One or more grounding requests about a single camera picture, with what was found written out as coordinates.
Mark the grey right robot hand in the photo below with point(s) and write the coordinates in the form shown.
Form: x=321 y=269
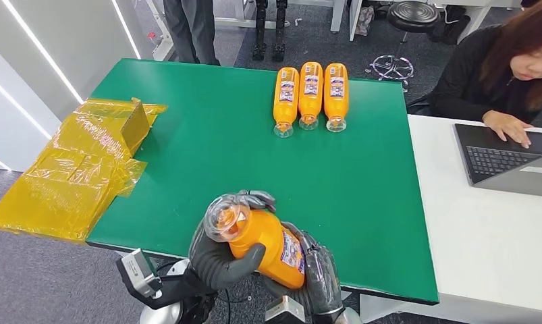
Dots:
x=324 y=281

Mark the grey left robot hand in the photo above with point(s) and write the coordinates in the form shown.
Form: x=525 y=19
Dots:
x=208 y=264

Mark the orange bottle with clear cap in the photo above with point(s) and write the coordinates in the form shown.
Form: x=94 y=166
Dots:
x=311 y=89
x=336 y=91
x=261 y=241
x=286 y=96

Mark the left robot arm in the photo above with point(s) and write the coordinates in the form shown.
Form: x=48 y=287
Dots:
x=181 y=288

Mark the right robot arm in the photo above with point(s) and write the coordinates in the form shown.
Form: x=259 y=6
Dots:
x=337 y=318

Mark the green table mat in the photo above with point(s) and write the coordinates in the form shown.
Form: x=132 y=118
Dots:
x=208 y=156

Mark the yellow film wrapped cardboard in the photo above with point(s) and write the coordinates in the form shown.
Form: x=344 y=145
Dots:
x=74 y=179

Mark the dark grey laptop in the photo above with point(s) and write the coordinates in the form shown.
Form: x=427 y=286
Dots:
x=498 y=156

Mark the standing person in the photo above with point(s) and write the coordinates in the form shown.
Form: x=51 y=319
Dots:
x=194 y=27

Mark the seated person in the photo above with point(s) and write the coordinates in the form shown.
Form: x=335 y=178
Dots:
x=467 y=76

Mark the patterned bag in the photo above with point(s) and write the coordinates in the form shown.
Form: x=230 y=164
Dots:
x=364 y=20

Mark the black round stool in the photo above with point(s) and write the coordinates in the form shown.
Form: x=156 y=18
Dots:
x=413 y=15

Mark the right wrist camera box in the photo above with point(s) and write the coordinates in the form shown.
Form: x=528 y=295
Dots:
x=284 y=313

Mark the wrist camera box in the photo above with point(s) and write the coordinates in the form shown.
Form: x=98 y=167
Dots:
x=284 y=313
x=138 y=273

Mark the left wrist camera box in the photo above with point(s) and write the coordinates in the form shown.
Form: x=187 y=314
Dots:
x=138 y=273

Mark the white metal frame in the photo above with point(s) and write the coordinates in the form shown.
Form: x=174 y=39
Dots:
x=163 y=44

